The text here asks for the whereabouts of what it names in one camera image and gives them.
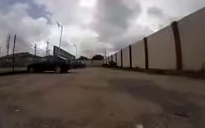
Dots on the dark tree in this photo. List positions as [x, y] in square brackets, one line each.
[97, 57]

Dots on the brown dirt road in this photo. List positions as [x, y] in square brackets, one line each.
[100, 96]

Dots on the billboard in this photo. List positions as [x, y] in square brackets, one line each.
[63, 53]

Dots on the tall street lamp pole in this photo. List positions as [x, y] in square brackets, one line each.
[60, 35]

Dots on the dark car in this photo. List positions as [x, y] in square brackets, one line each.
[50, 65]

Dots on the strip of weeds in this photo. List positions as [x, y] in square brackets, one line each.
[176, 71]

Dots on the low building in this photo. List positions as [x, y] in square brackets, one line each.
[18, 59]

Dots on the dark pole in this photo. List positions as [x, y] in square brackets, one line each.
[13, 53]

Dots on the long pale panel wall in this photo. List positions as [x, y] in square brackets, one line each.
[160, 50]

